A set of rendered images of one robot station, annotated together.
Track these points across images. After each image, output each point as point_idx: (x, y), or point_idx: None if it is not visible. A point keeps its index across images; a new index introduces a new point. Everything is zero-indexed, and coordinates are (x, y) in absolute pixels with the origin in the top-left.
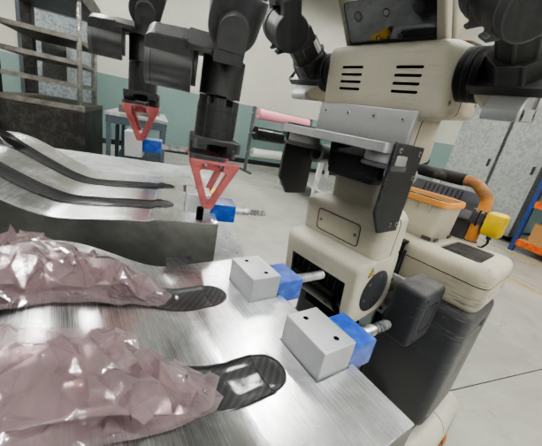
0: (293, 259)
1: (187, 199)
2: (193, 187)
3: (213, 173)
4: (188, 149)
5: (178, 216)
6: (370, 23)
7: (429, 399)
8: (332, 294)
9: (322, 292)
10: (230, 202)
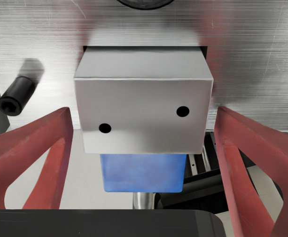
0: (256, 191)
1: (77, 68)
2: (189, 103)
3: (237, 206)
4: (53, 225)
5: (20, 25)
6: None
7: (133, 201)
8: (165, 204)
9: (175, 194)
10: (141, 185)
